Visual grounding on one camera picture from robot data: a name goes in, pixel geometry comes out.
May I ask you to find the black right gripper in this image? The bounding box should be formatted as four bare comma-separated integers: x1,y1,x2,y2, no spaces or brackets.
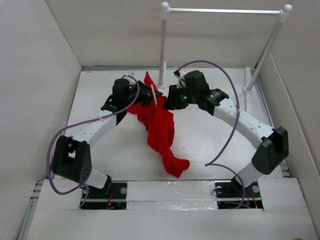
162,84,199,111

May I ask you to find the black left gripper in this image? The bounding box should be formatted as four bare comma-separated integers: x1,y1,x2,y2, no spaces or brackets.
123,81,163,108

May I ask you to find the beige wooden hanger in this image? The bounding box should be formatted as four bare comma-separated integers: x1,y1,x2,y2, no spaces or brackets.
150,84,158,107

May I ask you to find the red t shirt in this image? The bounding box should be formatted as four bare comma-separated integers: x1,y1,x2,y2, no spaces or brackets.
127,71,191,179

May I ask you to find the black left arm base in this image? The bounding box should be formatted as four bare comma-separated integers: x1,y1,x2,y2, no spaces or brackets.
80,181,128,210

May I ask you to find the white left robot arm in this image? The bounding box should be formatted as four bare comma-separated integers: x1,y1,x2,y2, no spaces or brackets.
49,75,163,199

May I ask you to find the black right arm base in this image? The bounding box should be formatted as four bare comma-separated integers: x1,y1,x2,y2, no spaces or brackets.
211,177,263,210

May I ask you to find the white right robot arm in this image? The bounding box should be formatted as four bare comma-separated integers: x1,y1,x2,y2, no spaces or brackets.
164,70,289,197

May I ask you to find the white clothes rack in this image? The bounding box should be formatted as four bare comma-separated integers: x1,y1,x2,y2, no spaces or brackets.
152,0,292,111

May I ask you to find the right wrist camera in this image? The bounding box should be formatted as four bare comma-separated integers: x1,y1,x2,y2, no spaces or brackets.
173,69,187,89

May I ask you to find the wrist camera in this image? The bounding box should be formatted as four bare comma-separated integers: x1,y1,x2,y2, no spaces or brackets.
173,69,187,89
122,71,137,84

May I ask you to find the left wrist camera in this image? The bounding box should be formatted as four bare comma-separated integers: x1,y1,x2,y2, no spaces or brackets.
122,71,137,84

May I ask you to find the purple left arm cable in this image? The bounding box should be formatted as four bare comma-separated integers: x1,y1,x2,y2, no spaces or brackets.
46,74,140,208

